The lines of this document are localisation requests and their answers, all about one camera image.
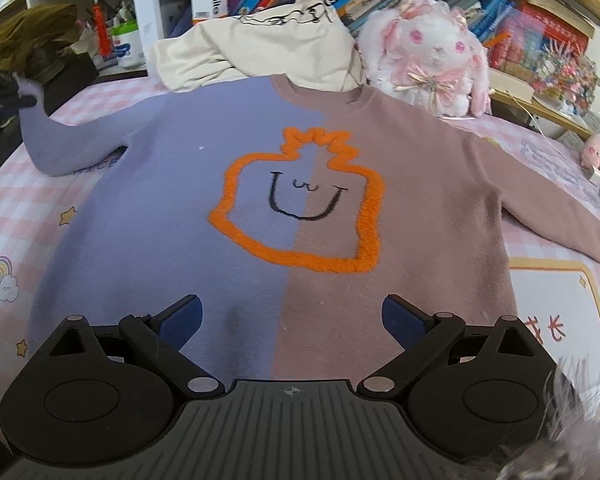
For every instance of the cream sweatshirt with black drawing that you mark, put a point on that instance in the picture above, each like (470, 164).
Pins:
(260, 40)

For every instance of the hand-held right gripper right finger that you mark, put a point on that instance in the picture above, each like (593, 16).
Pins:
(402, 322)

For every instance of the pink plush pig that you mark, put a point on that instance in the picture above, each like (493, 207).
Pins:
(597, 152)

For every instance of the colourful bead flower bouquet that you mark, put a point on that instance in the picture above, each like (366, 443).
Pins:
(565, 75)

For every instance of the white green cup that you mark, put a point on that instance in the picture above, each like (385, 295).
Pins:
(127, 47)

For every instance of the pen holder with pens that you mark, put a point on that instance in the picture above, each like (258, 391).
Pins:
(122, 15)

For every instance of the olive cloth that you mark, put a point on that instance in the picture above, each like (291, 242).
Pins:
(25, 35)

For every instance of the grey fluffy sleeve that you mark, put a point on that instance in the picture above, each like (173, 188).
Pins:
(580, 435)

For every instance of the red printed box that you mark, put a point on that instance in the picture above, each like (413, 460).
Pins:
(535, 35)

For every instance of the red tassel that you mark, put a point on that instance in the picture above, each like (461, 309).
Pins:
(102, 35)

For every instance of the white and pink plush bunny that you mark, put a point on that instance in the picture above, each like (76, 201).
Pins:
(430, 45)

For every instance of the black side table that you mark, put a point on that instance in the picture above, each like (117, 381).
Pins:
(75, 72)

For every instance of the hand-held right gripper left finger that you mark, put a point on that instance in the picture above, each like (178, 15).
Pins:
(182, 321)

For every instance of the purple and brown sweater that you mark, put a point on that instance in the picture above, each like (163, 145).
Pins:
(180, 240)

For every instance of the cream book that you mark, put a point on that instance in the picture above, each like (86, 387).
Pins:
(512, 85)

